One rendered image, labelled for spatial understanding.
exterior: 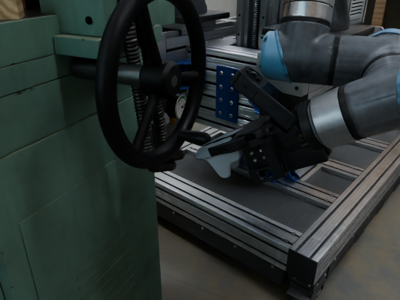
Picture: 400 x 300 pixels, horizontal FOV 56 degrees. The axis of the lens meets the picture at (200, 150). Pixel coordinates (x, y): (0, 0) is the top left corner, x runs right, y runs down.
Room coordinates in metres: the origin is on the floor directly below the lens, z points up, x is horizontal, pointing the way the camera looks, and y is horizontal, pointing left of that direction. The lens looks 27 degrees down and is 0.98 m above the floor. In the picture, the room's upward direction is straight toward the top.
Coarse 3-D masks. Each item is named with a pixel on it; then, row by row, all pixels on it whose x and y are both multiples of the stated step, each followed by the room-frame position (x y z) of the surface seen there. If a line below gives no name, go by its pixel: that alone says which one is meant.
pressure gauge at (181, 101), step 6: (174, 96) 0.86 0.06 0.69; (180, 96) 0.86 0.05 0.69; (186, 96) 0.88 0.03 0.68; (168, 102) 0.85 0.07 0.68; (174, 102) 0.85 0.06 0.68; (180, 102) 0.86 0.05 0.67; (168, 108) 0.85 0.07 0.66; (174, 108) 0.84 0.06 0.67; (180, 108) 0.86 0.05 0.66; (168, 114) 0.85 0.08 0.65; (174, 114) 0.84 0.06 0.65; (180, 114) 0.86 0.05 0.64; (174, 120) 0.87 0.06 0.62
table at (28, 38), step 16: (160, 0) 0.91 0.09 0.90; (32, 16) 0.61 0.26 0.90; (48, 16) 0.62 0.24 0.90; (160, 16) 0.91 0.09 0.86; (0, 32) 0.54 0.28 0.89; (16, 32) 0.57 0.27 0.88; (32, 32) 0.59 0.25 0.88; (48, 32) 0.62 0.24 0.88; (160, 32) 0.73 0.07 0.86; (0, 48) 0.54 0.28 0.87; (16, 48) 0.56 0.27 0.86; (32, 48) 0.59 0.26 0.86; (48, 48) 0.61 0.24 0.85; (64, 48) 0.61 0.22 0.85; (80, 48) 0.60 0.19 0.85; (96, 48) 0.58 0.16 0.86; (0, 64) 0.53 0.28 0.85
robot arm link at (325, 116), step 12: (324, 96) 0.47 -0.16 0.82; (336, 96) 0.46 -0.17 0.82; (312, 108) 0.46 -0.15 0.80; (324, 108) 0.45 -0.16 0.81; (336, 108) 0.44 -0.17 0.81; (312, 120) 0.45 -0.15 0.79; (324, 120) 0.45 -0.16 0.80; (336, 120) 0.44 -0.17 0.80; (324, 132) 0.44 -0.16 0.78; (336, 132) 0.44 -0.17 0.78; (348, 132) 0.43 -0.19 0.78; (324, 144) 0.45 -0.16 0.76; (336, 144) 0.45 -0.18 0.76
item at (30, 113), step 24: (24, 96) 0.56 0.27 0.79; (48, 96) 0.60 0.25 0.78; (72, 96) 0.64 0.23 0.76; (120, 96) 0.76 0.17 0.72; (0, 120) 0.51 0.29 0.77; (24, 120) 0.55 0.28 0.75; (48, 120) 0.59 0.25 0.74; (72, 120) 0.64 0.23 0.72; (0, 144) 0.51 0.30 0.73; (24, 144) 0.54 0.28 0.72
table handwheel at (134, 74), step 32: (128, 0) 0.51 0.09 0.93; (192, 32) 0.67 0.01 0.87; (96, 64) 0.47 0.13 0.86; (128, 64) 0.61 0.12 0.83; (160, 64) 0.57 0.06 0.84; (192, 64) 0.69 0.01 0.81; (96, 96) 0.46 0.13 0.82; (160, 96) 0.56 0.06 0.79; (192, 96) 0.67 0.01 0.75; (128, 160) 0.48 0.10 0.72; (160, 160) 0.55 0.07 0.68
